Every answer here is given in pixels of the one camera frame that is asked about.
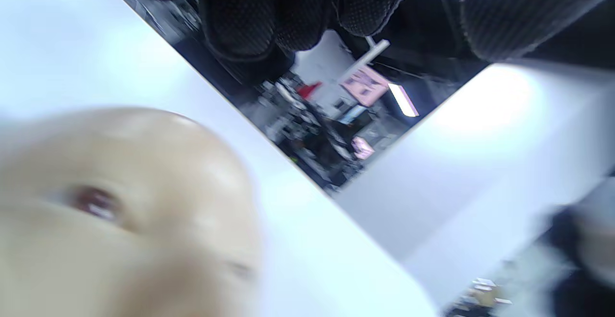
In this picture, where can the person's right hand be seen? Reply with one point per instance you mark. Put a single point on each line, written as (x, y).
(576, 298)

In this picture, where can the person's left hand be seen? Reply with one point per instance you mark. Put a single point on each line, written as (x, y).
(240, 14)

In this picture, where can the white aluminium frame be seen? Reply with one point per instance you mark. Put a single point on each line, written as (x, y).
(365, 60)

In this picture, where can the red cone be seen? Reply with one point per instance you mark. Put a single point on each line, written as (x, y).
(307, 90)

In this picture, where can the pink screen monitor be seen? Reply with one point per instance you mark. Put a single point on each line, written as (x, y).
(363, 85)

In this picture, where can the beige mannequin face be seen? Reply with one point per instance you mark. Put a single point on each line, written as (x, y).
(120, 221)

